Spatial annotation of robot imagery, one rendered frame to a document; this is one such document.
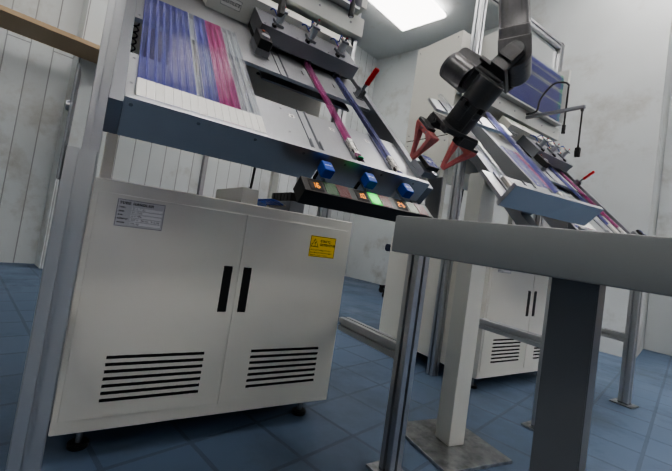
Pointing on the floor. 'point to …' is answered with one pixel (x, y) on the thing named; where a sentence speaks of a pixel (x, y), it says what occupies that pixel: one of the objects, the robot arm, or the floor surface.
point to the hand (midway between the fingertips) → (429, 160)
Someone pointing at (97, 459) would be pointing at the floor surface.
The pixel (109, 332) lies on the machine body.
